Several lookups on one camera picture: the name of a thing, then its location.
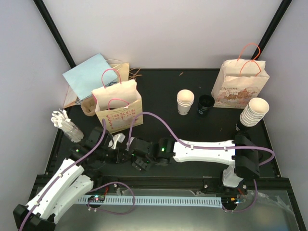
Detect cream paper bag pink sides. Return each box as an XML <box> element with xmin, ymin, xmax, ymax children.
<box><xmin>92</xmin><ymin>78</ymin><xmax>143</xmax><ymax>133</ymax></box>

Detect small stack paper cups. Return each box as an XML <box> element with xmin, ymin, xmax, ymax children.
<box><xmin>177</xmin><ymin>90</ymin><xmax>194</xmax><ymax>116</ymax></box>

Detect black lid stack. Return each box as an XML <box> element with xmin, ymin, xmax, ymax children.
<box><xmin>197</xmin><ymin>95</ymin><xmax>215</xmax><ymax>116</ymax></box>

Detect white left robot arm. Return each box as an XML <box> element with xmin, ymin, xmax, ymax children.
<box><xmin>13</xmin><ymin>127</ymin><xmax>127</xmax><ymax>231</ymax></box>

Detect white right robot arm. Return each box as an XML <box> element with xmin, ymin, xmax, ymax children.
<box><xmin>128</xmin><ymin>134</ymin><xmax>260</xmax><ymax>194</ymax></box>

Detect stacked pulp cup carriers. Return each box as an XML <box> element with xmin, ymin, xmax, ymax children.
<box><xmin>80</xmin><ymin>97</ymin><xmax>96</xmax><ymax>116</ymax></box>

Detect patterned flat paper bag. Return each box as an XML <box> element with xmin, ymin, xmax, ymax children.
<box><xmin>63</xmin><ymin>87</ymin><xmax>82</xmax><ymax>108</ymax></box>

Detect brown kraft paper bag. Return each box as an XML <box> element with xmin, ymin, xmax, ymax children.
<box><xmin>106</xmin><ymin>59</ymin><xmax>142</xmax><ymax>81</ymax></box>

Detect light blue paper bag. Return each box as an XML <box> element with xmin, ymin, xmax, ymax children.
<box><xmin>63</xmin><ymin>53</ymin><xmax>118</xmax><ymax>100</ymax></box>

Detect Cream Bear printed paper bag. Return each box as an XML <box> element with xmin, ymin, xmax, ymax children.
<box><xmin>211</xmin><ymin>43</ymin><xmax>270</xmax><ymax>109</ymax></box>

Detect tall stack paper cups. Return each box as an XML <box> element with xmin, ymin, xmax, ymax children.
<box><xmin>235</xmin><ymin>97</ymin><xmax>270</xmax><ymax>131</ymax></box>

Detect light blue slotted cable duct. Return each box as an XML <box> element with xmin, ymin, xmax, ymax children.
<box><xmin>75</xmin><ymin>195</ymin><xmax>222</xmax><ymax>208</ymax></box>

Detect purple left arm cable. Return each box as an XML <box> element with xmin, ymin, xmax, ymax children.
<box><xmin>18</xmin><ymin>119</ymin><xmax>137</xmax><ymax>231</ymax></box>

